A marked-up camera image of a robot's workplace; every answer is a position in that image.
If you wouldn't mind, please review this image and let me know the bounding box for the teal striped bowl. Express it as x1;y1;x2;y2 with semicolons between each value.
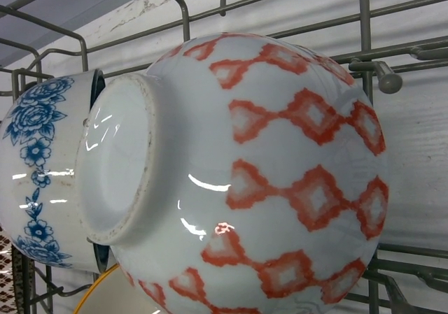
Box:
74;264;162;314

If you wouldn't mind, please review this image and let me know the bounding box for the red diamond pattern bowl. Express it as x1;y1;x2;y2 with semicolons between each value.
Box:
74;33;389;313

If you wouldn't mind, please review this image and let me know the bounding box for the blue floral bowl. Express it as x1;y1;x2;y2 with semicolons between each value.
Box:
1;69;109;273

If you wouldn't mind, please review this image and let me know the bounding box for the brown patterned bowl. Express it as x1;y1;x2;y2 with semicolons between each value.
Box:
1;231;23;314

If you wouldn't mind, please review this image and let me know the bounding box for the grey wire dish rack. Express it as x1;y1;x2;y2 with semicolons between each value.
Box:
1;0;447;313

